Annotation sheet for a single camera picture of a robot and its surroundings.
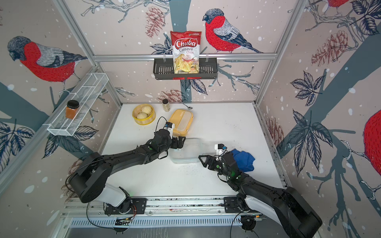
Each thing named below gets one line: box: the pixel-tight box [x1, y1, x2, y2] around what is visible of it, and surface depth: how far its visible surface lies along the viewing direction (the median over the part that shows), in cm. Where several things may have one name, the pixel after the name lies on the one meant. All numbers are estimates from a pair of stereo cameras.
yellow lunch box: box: [168, 109, 194, 137], surface depth 103 cm
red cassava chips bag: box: [170, 30, 202, 74], surface depth 87 cm
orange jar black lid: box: [65, 99, 80, 120], surface depth 68 cm
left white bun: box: [136, 112, 148, 119], surface depth 109 cm
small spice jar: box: [161, 98, 171, 113], surface depth 113 cm
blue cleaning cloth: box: [231, 148, 256, 173], surface depth 88 cm
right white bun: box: [141, 105, 153, 115], surface depth 112 cm
